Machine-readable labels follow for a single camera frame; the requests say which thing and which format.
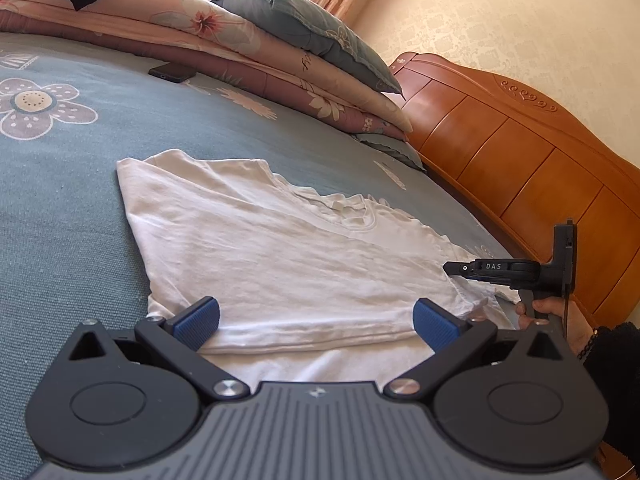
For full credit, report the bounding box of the pink floral folded quilt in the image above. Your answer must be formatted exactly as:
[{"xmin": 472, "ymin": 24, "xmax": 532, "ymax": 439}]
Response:
[{"xmin": 0, "ymin": 0, "xmax": 413, "ymax": 143}]

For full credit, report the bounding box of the white printed long-sleeve shirt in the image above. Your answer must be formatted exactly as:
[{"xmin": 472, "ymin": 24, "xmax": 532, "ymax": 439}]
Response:
[{"xmin": 116, "ymin": 149, "xmax": 523, "ymax": 391}]

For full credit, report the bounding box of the person's right hand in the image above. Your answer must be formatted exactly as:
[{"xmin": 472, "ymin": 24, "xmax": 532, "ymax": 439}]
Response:
[{"xmin": 515, "ymin": 296, "xmax": 598, "ymax": 360}]

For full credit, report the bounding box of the thick grey-blue floral pillow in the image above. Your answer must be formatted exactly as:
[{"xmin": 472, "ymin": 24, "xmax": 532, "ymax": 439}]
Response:
[{"xmin": 210, "ymin": 0, "xmax": 403, "ymax": 96}]

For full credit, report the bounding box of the black smartphone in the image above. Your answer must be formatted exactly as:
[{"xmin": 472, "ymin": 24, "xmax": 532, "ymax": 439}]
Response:
[{"xmin": 148, "ymin": 62, "xmax": 198, "ymax": 82}]

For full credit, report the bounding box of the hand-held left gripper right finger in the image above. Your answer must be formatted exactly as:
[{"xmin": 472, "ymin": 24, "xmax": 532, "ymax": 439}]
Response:
[{"xmin": 382, "ymin": 297, "xmax": 571, "ymax": 401}]

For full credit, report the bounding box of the wooden headboard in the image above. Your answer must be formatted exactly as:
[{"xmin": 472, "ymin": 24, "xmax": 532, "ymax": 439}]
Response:
[{"xmin": 387, "ymin": 51, "xmax": 640, "ymax": 331}]

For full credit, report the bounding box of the black bead bracelet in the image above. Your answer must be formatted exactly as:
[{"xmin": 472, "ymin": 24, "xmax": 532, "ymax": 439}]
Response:
[{"xmin": 576, "ymin": 327, "xmax": 601, "ymax": 361}]

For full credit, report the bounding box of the flat grey-blue pillow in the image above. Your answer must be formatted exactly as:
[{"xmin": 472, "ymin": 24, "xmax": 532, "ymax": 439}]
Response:
[{"xmin": 352, "ymin": 132, "xmax": 426, "ymax": 171}]

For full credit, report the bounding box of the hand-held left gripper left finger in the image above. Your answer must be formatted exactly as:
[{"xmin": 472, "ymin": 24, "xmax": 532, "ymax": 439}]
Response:
[{"xmin": 67, "ymin": 296, "xmax": 250, "ymax": 401}]

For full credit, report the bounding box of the person's right forearm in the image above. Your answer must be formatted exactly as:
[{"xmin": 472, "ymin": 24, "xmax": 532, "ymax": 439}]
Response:
[{"xmin": 577, "ymin": 321, "xmax": 640, "ymax": 466}]

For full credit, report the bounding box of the bed with blue floral sheet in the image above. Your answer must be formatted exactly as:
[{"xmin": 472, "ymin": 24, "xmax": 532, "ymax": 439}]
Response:
[{"xmin": 0, "ymin": 30, "xmax": 551, "ymax": 480}]

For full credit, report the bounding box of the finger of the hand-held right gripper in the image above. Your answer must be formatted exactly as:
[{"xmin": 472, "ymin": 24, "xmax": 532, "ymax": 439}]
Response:
[{"xmin": 442, "ymin": 259, "xmax": 477, "ymax": 282}]

